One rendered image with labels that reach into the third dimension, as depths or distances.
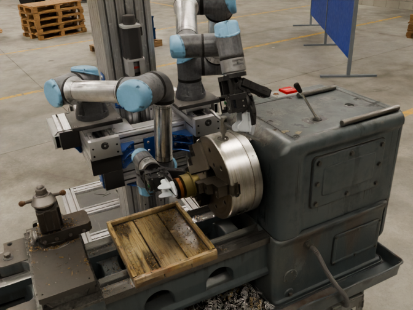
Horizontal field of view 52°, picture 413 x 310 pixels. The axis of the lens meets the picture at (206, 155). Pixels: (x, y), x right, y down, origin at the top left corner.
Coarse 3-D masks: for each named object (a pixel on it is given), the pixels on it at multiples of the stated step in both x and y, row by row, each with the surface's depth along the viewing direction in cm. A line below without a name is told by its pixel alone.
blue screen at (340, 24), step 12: (312, 0) 936; (324, 0) 789; (336, 0) 687; (348, 0) 604; (312, 12) 936; (324, 12) 789; (336, 12) 687; (348, 12) 604; (312, 24) 972; (324, 24) 789; (336, 24) 687; (348, 24) 604; (324, 36) 784; (336, 36) 686; (348, 36) 604; (348, 48) 604; (348, 60) 601; (348, 72) 608
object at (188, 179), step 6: (186, 174) 150; (174, 180) 147; (180, 180) 148; (186, 180) 147; (192, 180) 147; (180, 186) 146; (186, 186) 146; (192, 186) 147; (180, 192) 146; (186, 192) 147; (192, 192) 148; (180, 198) 149
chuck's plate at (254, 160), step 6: (234, 132) 152; (240, 138) 148; (246, 138) 149; (246, 144) 147; (246, 150) 145; (252, 150) 146; (252, 156) 145; (252, 162) 144; (258, 162) 145; (252, 168) 144; (258, 168) 144; (258, 174) 144; (258, 180) 145; (258, 186) 145; (258, 192) 146; (258, 198) 148; (258, 204) 152
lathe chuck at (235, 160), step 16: (208, 144) 149; (224, 144) 145; (240, 144) 146; (208, 160) 153; (224, 160) 141; (240, 160) 143; (208, 176) 159; (224, 176) 144; (240, 176) 142; (240, 192) 143; (224, 208) 150; (240, 208) 147
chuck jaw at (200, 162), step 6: (192, 144) 154; (198, 144) 154; (192, 150) 154; (198, 150) 154; (192, 156) 152; (198, 156) 153; (204, 156) 154; (192, 162) 152; (198, 162) 153; (204, 162) 153; (186, 168) 153; (192, 168) 151; (198, 168) 152; (204, 168) 153; (210, 168) 155; (192, 174) 153
